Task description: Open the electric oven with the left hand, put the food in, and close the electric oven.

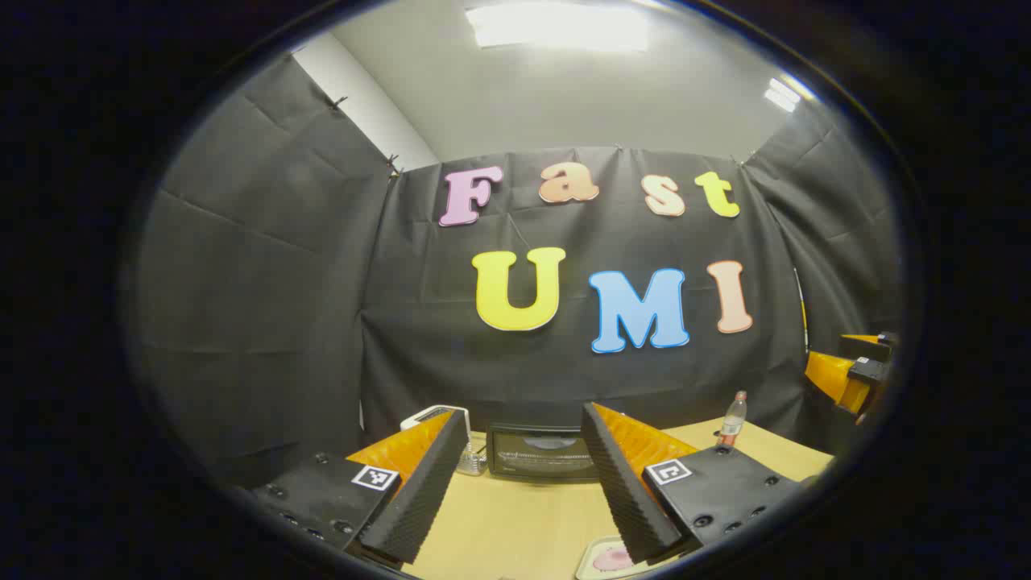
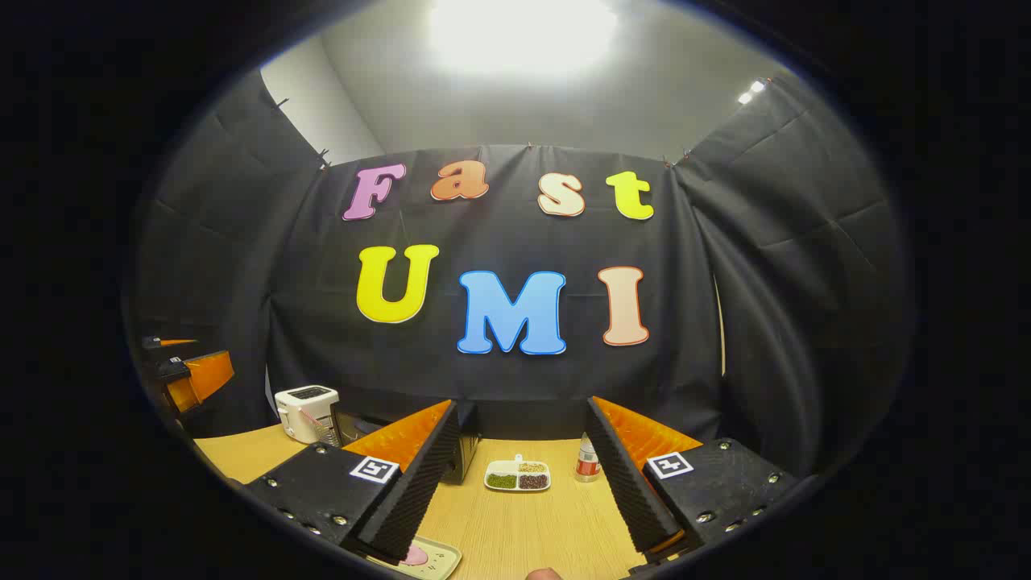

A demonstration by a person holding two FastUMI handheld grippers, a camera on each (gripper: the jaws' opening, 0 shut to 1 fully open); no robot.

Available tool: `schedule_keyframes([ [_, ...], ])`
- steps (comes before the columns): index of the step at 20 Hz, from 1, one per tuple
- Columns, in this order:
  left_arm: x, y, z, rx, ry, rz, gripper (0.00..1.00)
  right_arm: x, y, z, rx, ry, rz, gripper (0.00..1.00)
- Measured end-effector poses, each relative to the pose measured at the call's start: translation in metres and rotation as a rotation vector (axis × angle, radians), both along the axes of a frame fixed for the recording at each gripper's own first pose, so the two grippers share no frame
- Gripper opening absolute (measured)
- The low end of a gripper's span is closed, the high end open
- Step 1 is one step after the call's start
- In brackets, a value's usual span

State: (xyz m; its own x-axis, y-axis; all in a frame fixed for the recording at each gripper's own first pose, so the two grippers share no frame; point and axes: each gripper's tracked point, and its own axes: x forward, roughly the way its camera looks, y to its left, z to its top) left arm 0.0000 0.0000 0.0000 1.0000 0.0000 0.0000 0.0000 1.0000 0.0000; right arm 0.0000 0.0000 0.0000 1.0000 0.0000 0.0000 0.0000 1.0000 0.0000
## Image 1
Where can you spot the black backdrop cloth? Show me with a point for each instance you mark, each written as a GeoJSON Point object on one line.
{"type": "Point", "coordinates": [266, 282]}

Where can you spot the pink food slice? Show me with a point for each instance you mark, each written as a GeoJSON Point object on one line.
{"type": "Point", "coordinates": [612, 558]}

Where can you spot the clear glass container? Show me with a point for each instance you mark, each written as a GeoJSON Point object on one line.
{"type": "Point", "coordinates": [472, 461]}

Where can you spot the white toaster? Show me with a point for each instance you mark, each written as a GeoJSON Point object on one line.
{"type": "Point", "coordinates": [411, 420]}

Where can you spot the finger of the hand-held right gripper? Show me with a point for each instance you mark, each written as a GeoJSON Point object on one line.
{"type": "Point", "coordinates": [830, 374]}
{"type": "Point", "coordinates": [870, 346]}

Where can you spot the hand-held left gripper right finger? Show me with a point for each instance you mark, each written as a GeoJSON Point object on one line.
{"type": "Point", "coordinates": [624, 499]}

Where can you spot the water bottle with red label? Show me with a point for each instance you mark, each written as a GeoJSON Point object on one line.
{"type": "Point", "coordinates": [731, 423]}

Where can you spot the black electric oven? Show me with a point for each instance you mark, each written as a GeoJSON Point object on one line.
{"type": "Point", "coordinates": [540, 459]}

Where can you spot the small ceiling light panel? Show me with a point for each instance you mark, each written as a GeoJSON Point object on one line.
{"type": "Point", "coordinates": [781, 94]}

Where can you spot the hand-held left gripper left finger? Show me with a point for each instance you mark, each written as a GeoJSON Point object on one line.
{"type": "Point", "coordinates": [427, 491]}

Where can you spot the white food plate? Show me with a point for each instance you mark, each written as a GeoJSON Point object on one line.
{"type": "Point", "coordinates": [588, 565]}

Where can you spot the large ceiling light panel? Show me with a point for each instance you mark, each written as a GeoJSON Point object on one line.
{"type": "Point", "coordinates": [556, 26]}

